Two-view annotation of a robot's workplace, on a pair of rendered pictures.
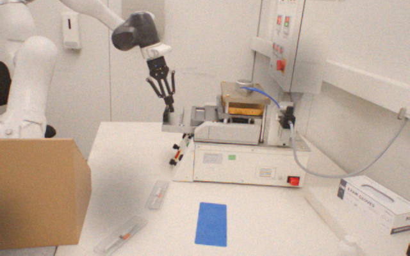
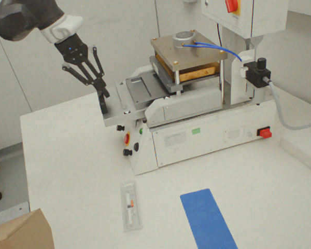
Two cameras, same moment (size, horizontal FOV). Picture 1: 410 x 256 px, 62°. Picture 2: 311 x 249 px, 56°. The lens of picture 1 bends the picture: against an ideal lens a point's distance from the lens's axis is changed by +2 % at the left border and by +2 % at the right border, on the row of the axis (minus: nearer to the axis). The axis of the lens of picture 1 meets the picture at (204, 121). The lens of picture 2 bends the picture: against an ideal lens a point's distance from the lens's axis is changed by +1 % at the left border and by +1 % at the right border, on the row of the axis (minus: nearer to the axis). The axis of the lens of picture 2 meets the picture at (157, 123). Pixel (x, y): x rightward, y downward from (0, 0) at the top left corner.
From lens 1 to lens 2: 0.49 m
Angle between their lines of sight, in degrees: 18
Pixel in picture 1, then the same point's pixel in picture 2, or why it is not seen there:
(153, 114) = (68, 79)
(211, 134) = (168, 114)
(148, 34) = (44, 9)
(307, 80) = (270, 17)
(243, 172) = (210, 141)
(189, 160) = (149, 149)
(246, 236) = (253, 227)
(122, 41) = (11, 28)
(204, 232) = (205, 239)
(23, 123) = not seen: outside the picture
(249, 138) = (211, 105)
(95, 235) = not seen: outside the picture
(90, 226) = not seen: outside the picture
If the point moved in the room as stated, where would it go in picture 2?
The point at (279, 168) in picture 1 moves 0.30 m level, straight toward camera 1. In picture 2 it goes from (248, 124) to (276, 189)
